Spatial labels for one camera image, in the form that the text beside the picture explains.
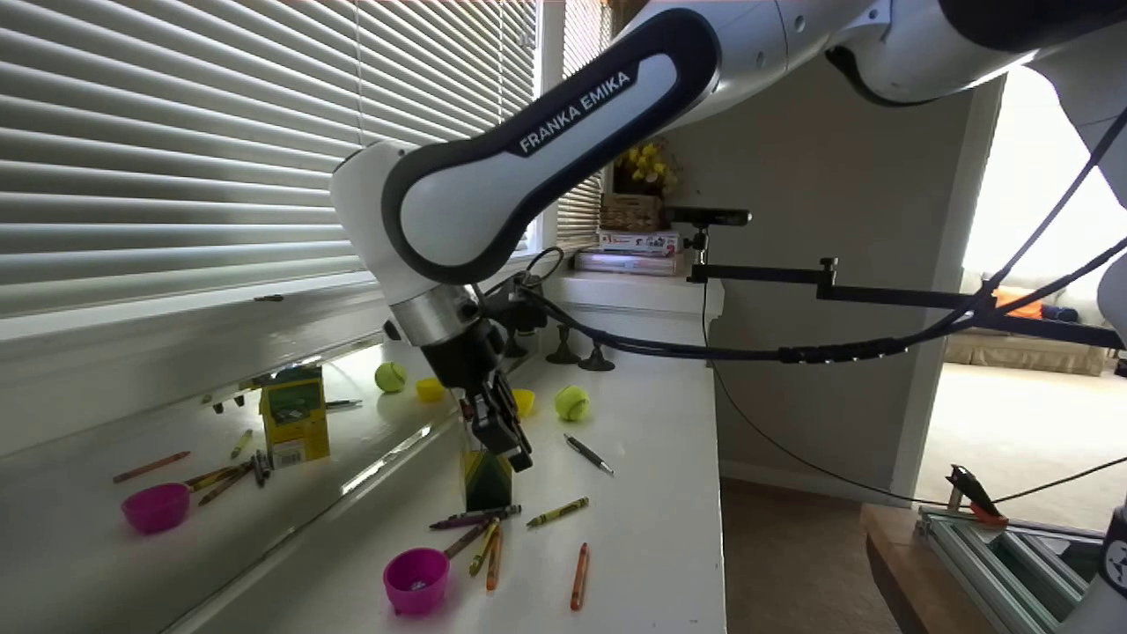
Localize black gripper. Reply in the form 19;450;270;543
422;321;533;471

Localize orange-red crayon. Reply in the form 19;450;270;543
566;543;592;614

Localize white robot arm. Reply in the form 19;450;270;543
330;0;1127;469

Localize yellow green crayon box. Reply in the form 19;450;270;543
461;450;511;511

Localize yellow crayon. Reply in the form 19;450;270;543
469;523;502;578

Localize brown crayon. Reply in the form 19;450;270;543
443;524;491;557

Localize yellow-green crayon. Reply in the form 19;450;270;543
525;496;589;529

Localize dark purple crayon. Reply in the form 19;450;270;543
429;503;522;533

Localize orange crayon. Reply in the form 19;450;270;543
484;533;505;592

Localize yellow plastic cup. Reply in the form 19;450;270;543
511;387;538;421

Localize green plastic cup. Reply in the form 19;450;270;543
552;387;592;423

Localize black pen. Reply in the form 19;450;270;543
563;433;613;476

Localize black candle holder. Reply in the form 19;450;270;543
545;323;577;367
577;337;617;375

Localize magenta plastic cup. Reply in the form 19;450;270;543
384;549;451;616

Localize stack of books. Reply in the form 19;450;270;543
570;229;687;279

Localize white window blinds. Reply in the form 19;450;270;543
0;0;617;327

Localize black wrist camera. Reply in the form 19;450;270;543
484;275;545;336

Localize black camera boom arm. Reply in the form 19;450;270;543
690;256;1119;364

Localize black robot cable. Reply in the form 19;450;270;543
513;101;1127;367

